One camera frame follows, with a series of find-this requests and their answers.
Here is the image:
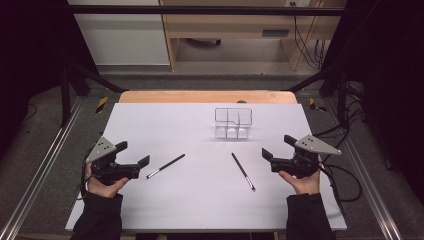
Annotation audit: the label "person's right hand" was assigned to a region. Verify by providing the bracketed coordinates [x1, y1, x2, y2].
[279, 169, 322, 196]

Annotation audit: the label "black metal frame stand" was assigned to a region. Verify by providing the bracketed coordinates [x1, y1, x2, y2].
[286, 64, 350, 130]
[59, 62, 130, 128]

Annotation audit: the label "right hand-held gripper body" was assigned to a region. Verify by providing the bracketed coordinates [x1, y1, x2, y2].
[270, 134, 343, 179]

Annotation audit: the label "left hand-held gripper cable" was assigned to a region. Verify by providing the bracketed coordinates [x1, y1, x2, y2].
[79, 149, 96, 202]

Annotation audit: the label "wooden table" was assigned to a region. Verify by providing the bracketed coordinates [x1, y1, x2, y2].
[118, 90, 298, 105]

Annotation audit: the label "black horizontal frame bar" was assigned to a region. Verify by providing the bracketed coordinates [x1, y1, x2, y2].
[66, 4, 346, 17]

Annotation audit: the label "yellow clamp left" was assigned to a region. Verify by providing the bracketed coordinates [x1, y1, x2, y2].
[95, 96, 110, 115]

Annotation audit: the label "aluminium rail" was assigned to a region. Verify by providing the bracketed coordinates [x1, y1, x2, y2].
[324, 98, 405, 240]
[0, 96, 86, 240]

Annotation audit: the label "light wooden desk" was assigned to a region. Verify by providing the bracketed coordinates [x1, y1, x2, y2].
[159, 0, 348, 72]

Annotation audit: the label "white cabinet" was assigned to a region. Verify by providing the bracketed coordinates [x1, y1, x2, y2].
[67, 0, 171, 66]

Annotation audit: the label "yellow clamp right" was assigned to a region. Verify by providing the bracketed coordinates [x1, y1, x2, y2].
[308, 97, 329, 114]

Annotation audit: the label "black floor cables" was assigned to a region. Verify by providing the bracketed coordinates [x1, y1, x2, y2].
[312, 81, 367, 158]

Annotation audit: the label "black hanging cables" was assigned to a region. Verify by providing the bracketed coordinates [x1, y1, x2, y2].
[289, 1, 330, 70]

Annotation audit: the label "person's left hand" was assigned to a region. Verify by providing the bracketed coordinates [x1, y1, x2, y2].
[85, 163, 130, 199]

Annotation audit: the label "right hand-held gripper cable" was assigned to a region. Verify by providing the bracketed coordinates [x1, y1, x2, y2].
[316, 162, 363, 214]

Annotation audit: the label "clear acrylic organizer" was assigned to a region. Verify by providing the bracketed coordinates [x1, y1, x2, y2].
[214, 107, 254, 140]

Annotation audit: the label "hand-held gripper cable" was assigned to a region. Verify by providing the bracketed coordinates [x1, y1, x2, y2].
[316, 162, 363, 214]
[79, 149, 96, 202]

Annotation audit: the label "white table mat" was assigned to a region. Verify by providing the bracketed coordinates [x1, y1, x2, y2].
[64, 102, 348, 232]

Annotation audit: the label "black curtain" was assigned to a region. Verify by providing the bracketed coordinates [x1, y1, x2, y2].
[0, 0, 99, 163]
[321, 0, 424, 198]

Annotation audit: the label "grey desk label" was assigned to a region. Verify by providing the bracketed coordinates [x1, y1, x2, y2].
[261, 28, 291, 38]

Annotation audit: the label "yellow clamp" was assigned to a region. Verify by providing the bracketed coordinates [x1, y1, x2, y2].
[308, 97, 329, 114]
[95, 96, 110, 115]

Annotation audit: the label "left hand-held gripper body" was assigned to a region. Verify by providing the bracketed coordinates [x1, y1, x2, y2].
[85, 136, 141, 186]

